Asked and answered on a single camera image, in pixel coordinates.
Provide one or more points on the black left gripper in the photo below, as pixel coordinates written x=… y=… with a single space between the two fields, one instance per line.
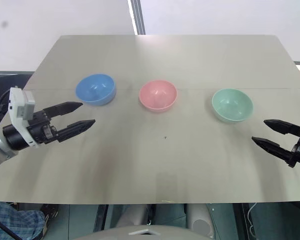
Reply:
x=41 y=128

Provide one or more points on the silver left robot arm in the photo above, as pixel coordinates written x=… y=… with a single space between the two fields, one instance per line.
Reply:
x=5 y=142

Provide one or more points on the blue plastic bowl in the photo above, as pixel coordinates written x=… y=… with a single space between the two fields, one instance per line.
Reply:
x=96 y=90

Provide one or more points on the green plastic bowl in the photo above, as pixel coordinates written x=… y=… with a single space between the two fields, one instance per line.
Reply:
x=232 y=105

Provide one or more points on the dark furniture beside table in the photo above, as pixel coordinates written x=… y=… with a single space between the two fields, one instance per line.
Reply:
x=7 y=80

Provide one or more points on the pink plastic bowl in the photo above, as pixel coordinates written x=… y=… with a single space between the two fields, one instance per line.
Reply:
x=158 y=96

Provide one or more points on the white cylinder robot leg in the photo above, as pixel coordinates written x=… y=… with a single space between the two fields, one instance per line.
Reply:
x=200 y=217

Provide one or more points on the grey cylinder robot leg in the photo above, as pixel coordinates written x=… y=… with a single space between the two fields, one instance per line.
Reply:
x=133 y=215

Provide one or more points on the blue plaid cloth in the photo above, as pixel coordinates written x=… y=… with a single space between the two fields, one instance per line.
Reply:
x=17 y=221

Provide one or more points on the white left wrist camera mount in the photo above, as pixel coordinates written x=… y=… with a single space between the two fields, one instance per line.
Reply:
x=20 y=107

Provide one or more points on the grey window frame post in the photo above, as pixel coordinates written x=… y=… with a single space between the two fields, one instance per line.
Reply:
x=137 y=17

